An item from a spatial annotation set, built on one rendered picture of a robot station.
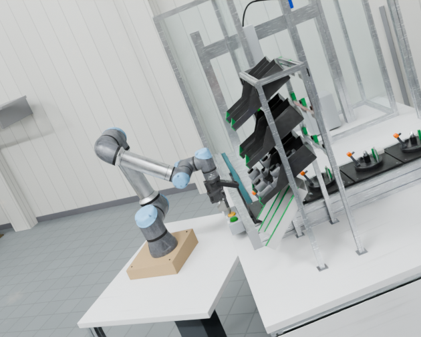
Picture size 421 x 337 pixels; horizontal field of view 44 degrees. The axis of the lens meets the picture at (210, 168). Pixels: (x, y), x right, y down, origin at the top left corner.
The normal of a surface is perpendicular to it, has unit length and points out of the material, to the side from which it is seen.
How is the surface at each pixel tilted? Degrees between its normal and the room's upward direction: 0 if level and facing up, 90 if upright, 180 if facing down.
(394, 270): 0
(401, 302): 90
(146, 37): 90
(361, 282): 0
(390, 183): 90
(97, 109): 90
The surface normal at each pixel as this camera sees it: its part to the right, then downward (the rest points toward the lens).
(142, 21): -0.34, 0.42
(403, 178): 0.11, 0.28
